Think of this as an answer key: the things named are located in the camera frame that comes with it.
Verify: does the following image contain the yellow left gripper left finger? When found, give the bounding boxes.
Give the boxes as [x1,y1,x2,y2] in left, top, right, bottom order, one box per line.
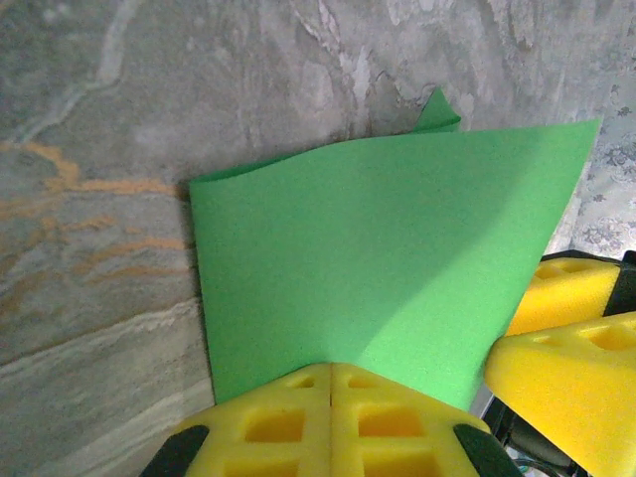
[143,363,332,477]

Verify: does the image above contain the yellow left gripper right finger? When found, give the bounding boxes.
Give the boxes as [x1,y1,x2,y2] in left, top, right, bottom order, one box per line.
[331,362,523,477]

